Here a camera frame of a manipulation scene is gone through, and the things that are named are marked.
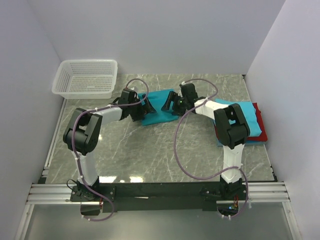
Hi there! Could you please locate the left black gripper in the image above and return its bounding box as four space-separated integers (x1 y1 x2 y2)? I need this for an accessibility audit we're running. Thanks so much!
128 94 156 122

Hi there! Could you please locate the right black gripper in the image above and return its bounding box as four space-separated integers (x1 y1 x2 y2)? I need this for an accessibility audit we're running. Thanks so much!
161 91 189 117

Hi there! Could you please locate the teal t-shirt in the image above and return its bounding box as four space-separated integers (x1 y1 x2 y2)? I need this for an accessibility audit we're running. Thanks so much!
141 89 179 127

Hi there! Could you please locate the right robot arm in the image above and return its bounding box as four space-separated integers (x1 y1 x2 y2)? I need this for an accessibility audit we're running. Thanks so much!
161 81 250 200

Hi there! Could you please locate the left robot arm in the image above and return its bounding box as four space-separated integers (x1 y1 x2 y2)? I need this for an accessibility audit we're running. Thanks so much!
63 88 157 201

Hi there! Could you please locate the white perforated plastic basket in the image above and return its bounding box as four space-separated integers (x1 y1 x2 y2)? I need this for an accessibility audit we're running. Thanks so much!
51 59 118 100

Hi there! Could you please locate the folded light blue t-shirt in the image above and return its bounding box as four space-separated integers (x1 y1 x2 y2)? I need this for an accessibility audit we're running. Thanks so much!
215 98 262 137

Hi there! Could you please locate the folded grey-blue t-shirt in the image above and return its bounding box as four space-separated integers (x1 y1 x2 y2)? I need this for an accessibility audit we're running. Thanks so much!
217 140 267 147

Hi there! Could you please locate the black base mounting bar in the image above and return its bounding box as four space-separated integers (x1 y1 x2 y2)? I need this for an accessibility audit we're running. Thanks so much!
70 181 248 216

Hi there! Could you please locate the folded red t-shirt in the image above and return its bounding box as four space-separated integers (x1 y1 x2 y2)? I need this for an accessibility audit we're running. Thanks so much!
214 102 268 143

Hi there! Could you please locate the aluminium frame rail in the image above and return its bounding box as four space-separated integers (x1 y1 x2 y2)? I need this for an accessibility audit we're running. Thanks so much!
26 182 291 205

